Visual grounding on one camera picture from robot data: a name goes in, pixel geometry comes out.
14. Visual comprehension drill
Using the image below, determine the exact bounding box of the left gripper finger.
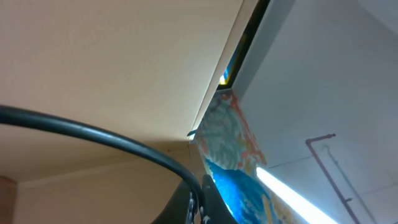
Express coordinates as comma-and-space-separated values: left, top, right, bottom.
152, 174, 237, 224

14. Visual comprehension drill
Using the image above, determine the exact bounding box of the brown ceiling pipe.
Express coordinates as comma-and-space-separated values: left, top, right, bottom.
305, 134, 360, 224

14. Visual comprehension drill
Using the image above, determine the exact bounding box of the colourful wall painting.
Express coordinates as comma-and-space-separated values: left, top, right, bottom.
195, 90, 304, 223

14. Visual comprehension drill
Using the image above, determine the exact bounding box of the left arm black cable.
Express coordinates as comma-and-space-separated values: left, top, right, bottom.
0, 105, 206, 215

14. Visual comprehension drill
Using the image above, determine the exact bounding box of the ceiling light tube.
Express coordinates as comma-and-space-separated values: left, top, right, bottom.
256, 166, 338, 224

